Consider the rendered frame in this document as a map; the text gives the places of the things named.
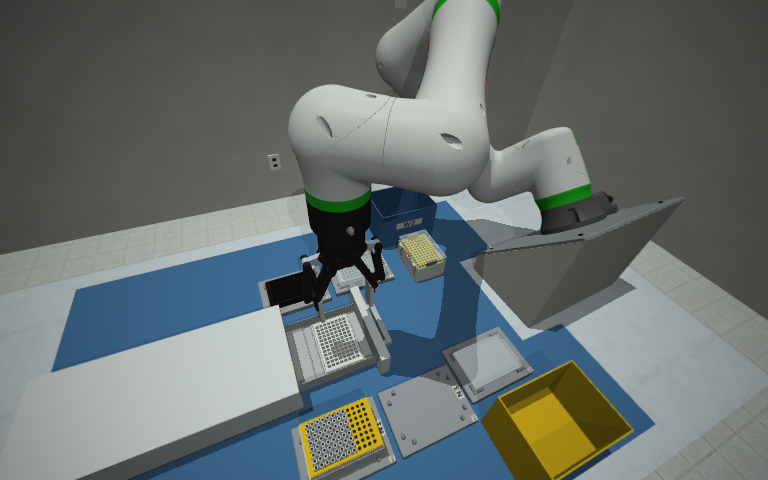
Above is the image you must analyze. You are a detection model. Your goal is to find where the blue bench mat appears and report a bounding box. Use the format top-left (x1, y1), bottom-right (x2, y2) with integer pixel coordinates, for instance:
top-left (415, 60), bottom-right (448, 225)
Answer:
top-left (51, 200), bottom-right (655, 480)

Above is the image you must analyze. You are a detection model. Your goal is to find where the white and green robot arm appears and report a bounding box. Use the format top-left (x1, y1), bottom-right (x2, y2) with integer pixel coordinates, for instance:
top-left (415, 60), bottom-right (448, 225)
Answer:
top-left (288, 0), bottom-right (619, 241)

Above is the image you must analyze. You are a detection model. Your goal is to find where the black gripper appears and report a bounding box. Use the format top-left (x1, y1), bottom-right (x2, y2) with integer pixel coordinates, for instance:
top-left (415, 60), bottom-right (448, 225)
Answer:
top-left (300, 233), bottom-right (385, 323)

